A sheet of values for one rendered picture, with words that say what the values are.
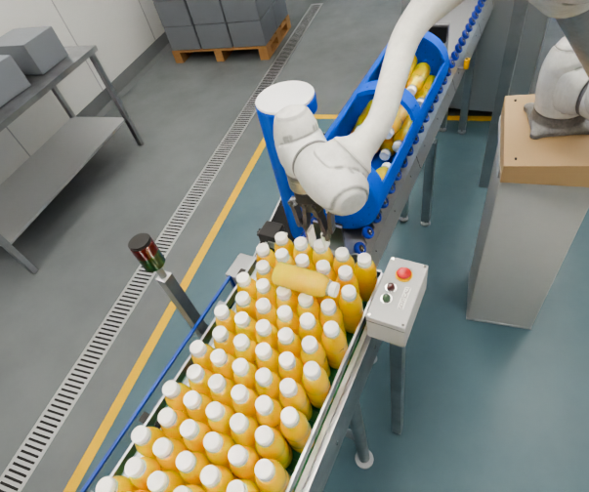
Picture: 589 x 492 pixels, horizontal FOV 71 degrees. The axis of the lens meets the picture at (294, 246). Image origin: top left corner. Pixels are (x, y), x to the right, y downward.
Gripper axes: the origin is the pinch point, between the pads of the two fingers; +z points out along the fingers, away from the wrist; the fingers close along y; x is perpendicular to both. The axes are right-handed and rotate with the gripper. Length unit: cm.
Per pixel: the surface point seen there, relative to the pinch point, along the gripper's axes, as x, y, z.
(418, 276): 3.2, -29.7, 1.6
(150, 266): 28.9, 36.8, -7.3
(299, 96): -82, 48, 8
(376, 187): -20.9, -10.1, -3.2
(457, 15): -192, 3, 19
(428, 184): -114, -5, 78
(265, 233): -4.8, 24.0, 11.4
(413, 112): -60, -10, -4
